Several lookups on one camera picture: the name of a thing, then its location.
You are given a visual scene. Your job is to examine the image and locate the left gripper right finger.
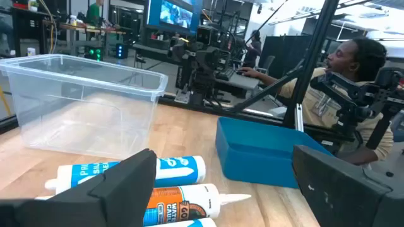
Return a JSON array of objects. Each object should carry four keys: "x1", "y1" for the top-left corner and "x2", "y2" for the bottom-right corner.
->
[{"x1": 292, "y1": 144, "x2": 404, "y2": 227}]

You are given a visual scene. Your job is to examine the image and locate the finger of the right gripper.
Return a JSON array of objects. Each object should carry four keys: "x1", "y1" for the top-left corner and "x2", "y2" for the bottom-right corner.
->
[
  {"x1": 213, "y1": 50, "x2": 232, "y2": 72},
  {"x1": 172, "y1": 40, "x2": 194, "y2": 62}
]

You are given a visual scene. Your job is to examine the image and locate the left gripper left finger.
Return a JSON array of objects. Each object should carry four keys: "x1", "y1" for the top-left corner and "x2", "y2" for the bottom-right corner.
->
[{"x1": 0, "y1": 148, "x2": 158, "y2": 227}]

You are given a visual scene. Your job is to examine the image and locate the orange Gorilla caulk tube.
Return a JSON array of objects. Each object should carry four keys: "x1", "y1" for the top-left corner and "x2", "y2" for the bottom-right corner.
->
[{"x1": 34, "y1": 183, "x2": 253, "y2": 227}]

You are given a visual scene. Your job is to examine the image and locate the blue silicone sealant tube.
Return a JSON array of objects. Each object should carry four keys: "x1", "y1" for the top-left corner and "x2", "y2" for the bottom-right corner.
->
[
  {"x1": 148, "y1": 217, "x2": 218, "y2": 227},
  {"x1": 44, "y1": 155, "x2": 206, "y2": 195}
]

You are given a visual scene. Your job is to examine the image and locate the black keyboard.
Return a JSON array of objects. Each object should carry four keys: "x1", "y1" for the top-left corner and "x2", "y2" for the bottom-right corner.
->
[{"x1": 215, "y1": 67, "x2": 237, "y2": 81}]

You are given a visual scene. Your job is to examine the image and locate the grey desk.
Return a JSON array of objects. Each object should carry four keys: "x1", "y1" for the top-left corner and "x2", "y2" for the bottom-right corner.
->
[{"x1": 215, "y1": 73, "x2": 261, "y2": 91}]

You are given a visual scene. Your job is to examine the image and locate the person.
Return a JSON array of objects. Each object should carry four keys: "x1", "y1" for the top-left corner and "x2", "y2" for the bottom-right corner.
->
[
  {"x1": 85, "y1": 0, "x2": 105, "y2": 26},
  {"x1": 242, "y1": 30, "x2": 263, "y2": 69},
  {"x1": 239, "y1": 37, "x2": 395, "y2": 167}
]

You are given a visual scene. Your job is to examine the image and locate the large blue-framed screen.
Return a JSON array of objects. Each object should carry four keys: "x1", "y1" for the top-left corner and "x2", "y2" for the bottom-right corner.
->
[{"x1": 146, "y1": 0, "x2": 203, "y2": 36}]

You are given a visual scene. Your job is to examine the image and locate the grey office chair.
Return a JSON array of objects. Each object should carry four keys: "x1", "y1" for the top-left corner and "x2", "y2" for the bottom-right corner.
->
[{"x1": 254, "y1": 55, "x2": 276, "y2": 76}]

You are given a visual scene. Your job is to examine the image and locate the black device blue lights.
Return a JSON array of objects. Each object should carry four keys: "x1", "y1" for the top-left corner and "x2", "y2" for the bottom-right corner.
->
[{"x1": 115, "y1": 43, "x2": 129, "y2": 60}]

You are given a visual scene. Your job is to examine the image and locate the black partition panel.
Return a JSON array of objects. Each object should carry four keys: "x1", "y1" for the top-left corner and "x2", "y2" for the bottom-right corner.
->
[{"x1": 258, "y1": 34, "x2": 314, "y2": 79}]

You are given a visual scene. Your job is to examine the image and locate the computer tower green lights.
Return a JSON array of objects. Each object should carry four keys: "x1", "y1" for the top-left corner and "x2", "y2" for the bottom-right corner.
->
[{"x1": 83, "y1": 46, "x2": 104, "y2": 62}]

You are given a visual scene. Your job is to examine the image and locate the wooden workbench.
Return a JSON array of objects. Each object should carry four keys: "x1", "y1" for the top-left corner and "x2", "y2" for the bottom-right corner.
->
[{"x1": 58, "y1": 21, "x2": 127, "y2": 57}]

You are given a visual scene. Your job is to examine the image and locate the blue plastic tray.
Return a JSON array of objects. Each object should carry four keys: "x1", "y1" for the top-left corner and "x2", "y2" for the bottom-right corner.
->
[{"x1": 215, "y1": 117, "x2": 334, "y2": 189}]

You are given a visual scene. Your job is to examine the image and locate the clear plastic bin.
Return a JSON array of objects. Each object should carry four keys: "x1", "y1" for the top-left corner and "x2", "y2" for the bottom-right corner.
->
[{"x1": 0, "y1": 54, "x2": 169, "y2": 160}]

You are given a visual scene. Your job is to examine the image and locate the black shelving unit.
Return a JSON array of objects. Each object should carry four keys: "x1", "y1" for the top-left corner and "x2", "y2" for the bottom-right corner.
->
[{"x1": 11, "y1": 6, "x2": 59, "y2": 57}]

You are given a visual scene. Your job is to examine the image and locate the black aluminium table frame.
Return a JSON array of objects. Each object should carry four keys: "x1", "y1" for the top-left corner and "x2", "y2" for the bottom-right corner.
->
[{"x1": 0, "y1": 0, "x2": 357, "y2": 146}]

